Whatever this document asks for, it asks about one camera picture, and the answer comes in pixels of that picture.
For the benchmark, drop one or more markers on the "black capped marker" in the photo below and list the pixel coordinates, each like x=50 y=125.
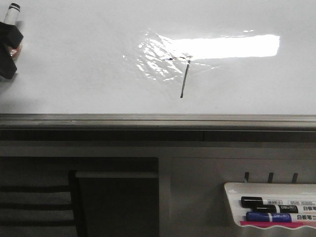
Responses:
x=256 y=201
x=285 y=208

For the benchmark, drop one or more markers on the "white taped whiteboard marker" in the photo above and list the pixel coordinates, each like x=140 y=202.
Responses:
x=11 y=19

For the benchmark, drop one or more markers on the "upper black capped marker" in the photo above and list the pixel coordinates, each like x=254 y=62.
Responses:
x=256 y=201

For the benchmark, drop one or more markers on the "white plastic marker tray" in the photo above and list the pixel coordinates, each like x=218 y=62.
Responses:
x=234 y=192

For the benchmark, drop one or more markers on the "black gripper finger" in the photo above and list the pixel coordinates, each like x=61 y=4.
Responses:
x=10 y=37

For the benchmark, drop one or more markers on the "right black wall hook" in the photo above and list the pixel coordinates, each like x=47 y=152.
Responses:
x=294 y=178

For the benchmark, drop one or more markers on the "dark chair back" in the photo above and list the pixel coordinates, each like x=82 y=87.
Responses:
x=50 y=207

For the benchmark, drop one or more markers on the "grey whiteboard frame rail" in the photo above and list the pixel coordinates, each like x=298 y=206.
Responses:
x=158 y=127

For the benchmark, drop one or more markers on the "left black wall hook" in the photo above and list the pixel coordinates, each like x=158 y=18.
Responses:
x=246 y=177

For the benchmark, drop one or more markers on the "blue capped marker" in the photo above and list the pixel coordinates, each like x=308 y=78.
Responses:
x=280 y=217

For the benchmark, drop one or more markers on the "middle black wall hook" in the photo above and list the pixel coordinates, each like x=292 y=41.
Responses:
x=270 y=177

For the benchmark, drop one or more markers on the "white whiteboard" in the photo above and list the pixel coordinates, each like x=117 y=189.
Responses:
x=165 y=57

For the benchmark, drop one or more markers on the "lower black capped marker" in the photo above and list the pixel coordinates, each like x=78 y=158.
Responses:
x=285 y=208

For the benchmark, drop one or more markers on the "black wall hook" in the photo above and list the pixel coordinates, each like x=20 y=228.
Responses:
x=294 y=178
x=246 y=177
x=270 y=177

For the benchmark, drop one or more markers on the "pink whiteboard eraser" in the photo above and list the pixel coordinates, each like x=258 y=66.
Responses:
x=283 y=224

